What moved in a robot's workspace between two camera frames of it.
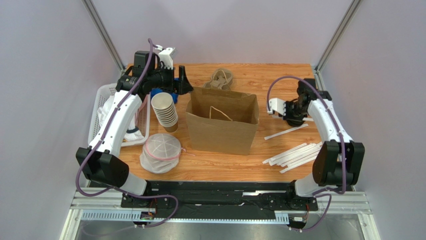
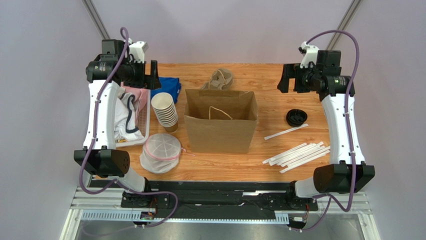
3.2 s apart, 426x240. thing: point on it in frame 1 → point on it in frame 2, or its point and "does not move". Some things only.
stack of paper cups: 164,107 does not move
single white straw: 285,131 does not move
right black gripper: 287,109 → 296,79
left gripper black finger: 184,86 → 155,82
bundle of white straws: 295,156 does not move
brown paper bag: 221,120 does not move
